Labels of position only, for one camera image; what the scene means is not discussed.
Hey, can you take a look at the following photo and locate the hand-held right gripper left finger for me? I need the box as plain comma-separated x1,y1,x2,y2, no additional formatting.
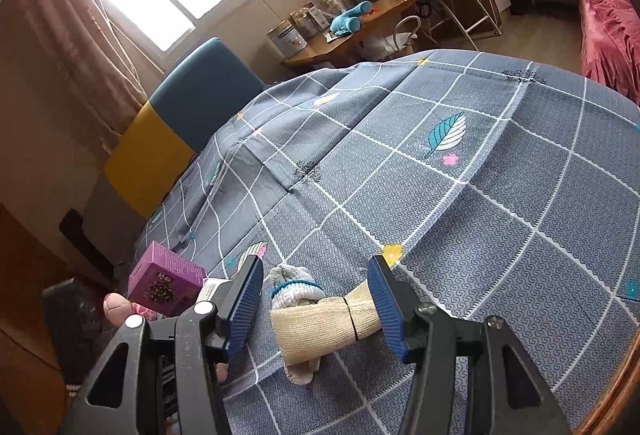
60,255,266,435

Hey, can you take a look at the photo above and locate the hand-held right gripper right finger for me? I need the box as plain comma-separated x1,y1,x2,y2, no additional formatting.
366,255,576,435

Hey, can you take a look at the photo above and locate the beige grey sock bundle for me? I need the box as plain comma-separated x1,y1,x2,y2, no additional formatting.
269,264,382,386

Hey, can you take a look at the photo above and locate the white paper card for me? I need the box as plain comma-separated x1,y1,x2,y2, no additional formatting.
197,277,234,304

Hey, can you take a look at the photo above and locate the purple cardboard box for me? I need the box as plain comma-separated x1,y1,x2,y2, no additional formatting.
127,241,208,317

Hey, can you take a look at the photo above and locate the grey checked bedsheet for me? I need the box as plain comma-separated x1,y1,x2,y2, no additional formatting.
135,49,640,435

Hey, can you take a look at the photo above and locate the black floor bin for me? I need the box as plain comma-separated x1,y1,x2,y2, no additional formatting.
42,279,117,387

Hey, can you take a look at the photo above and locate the black upright panel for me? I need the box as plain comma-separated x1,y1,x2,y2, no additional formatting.
59,209,121,288

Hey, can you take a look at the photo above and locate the grey yellow blue headboard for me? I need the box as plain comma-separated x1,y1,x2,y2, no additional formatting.
85,37,267,222

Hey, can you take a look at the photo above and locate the white plastic bag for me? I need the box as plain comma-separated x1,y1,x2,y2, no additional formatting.
361,15,424,62

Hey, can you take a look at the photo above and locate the metal tin can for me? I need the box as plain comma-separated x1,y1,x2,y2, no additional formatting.
266,24,307,59

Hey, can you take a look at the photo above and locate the wooden desk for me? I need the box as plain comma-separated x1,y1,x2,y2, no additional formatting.
281,0,419,70

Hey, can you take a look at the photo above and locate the blue plush toy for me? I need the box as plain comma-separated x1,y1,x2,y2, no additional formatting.
328,1,374,38

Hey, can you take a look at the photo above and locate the clear display box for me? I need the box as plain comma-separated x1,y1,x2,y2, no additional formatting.
290,7,321,38
312,0,351,28

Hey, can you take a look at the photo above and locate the pink bed cover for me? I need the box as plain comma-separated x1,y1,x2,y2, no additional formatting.
574,0,640,106

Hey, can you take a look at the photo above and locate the wooden bed frame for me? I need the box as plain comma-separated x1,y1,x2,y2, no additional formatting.
574,325,640,435

